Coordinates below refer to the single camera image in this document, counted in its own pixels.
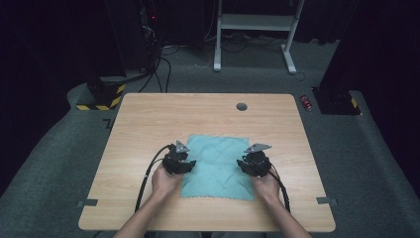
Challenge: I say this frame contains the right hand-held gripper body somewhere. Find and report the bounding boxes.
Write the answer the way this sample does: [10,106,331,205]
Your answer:
[243,143,273,178]

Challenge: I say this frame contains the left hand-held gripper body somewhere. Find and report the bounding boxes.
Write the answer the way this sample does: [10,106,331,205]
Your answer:
[160,140,192,176]

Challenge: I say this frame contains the teal cloth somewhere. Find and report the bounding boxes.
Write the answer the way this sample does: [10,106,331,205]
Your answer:
[180,133,256,202]

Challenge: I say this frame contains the person's left hand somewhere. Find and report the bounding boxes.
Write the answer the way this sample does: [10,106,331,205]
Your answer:
[151,163,184,200]

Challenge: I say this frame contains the person's right hand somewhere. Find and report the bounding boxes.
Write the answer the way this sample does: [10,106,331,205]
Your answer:
[252,173,282,204]

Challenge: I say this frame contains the small red object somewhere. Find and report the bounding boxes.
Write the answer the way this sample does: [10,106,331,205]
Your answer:
[299,94,314,113]

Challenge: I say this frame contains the grey tape strip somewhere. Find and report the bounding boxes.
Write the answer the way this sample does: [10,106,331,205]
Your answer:
[315,196,338,206]
[76,198,99,209]

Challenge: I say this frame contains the black yellow striped stand base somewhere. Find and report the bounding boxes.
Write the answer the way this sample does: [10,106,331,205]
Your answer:
[75,75,128,112]

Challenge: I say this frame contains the dark equipment rack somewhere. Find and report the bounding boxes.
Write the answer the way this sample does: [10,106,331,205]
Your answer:
[138,0,163,71]

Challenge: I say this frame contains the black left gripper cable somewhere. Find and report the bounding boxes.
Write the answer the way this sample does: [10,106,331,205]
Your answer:
[134,144,175,213]

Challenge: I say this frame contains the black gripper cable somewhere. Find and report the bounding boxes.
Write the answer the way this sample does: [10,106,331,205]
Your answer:
[134,144,175,213]
[267,164,291,213]

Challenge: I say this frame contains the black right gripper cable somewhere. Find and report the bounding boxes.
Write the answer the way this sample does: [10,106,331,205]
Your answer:
[267,164,291,213]

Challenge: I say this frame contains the black floor cables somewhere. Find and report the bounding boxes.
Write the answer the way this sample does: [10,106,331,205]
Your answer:
[138,46,173,94]

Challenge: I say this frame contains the tangle of cables under stand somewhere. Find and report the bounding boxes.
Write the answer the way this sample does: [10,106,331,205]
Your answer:
[202,32,285,54]

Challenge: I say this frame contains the white metal stand frame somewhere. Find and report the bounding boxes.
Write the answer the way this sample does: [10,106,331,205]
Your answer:
[212,0,306,75]

